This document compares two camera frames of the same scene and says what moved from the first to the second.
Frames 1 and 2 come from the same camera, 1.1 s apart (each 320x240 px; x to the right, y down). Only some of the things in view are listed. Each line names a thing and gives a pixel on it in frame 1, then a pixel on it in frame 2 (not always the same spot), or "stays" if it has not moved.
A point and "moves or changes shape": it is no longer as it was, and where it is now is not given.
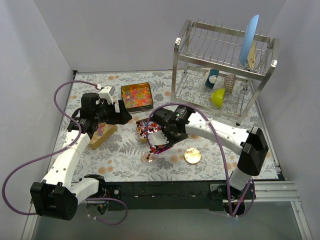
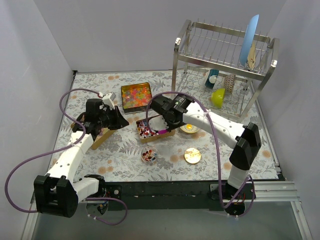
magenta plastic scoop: [161, 148] moves or changes shape
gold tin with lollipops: [145, 127] stays
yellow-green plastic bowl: [217, 97] stays
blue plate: [248, 39] stays
